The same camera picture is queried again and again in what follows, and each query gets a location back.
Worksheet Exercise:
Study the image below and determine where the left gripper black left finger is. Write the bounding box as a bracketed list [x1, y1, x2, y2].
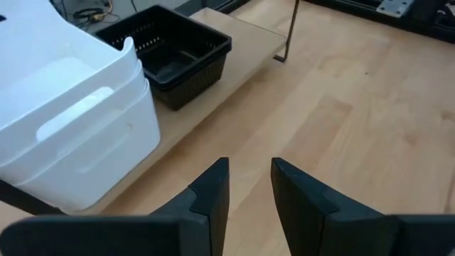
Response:
[0, 158, 230, 256]

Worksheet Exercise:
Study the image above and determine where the wooden shelf with black legs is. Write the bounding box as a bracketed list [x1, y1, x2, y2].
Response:
[0, 0, 301, 217]

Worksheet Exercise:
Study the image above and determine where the black slotted plastic basket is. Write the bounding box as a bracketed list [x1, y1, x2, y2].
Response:
[95, 4, 232, 94]
[152, 48, 232, 101]
[156, 55, 230, 112]

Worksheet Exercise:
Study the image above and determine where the black looped cable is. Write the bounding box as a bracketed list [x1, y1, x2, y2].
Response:
[70, 6, 107, 23]

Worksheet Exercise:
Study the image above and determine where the white plastic basket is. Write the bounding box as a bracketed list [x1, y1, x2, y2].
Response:
[0, 80, 161, 214]
[0, 0, 139, 126]
[0, 60, 147, 169]

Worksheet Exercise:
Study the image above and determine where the yellow cable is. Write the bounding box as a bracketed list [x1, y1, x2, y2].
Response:
[101, 0, 114, 19]

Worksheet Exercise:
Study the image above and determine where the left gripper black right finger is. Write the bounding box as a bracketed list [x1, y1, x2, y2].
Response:
[272, 158, 455, 256]

